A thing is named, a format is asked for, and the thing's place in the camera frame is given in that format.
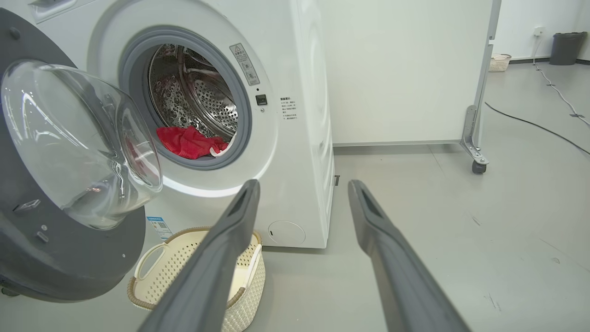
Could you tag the cream laundry basket brown rim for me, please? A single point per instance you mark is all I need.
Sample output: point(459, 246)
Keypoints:
point(161, 276)

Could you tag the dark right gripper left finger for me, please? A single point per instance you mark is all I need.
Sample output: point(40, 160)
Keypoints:
point(207, 276)

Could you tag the white front-load washing machine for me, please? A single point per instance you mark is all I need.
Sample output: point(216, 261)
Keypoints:
point(295, 138)

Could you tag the small cream woven basket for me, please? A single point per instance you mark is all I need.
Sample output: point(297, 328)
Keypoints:
point(499, 62)

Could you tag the white partition panel metal frame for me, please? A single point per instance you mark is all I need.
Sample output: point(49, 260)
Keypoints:
point(405, 69)

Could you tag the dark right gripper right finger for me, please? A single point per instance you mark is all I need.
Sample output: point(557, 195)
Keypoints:
point(405, 286)

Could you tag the dark grey round washer door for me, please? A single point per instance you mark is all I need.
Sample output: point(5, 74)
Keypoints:
point(55, 258)

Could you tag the metal caster foot black wheel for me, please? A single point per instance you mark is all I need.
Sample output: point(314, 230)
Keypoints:
point(474, 143)

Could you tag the white wall socket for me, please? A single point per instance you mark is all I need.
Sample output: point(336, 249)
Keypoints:
point(538, 31)

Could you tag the dark grey trash bin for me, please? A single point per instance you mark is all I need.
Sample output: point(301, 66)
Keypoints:
point(567, 48)

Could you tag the red garment with white tag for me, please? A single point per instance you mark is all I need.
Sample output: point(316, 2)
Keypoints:
point(182, 143)

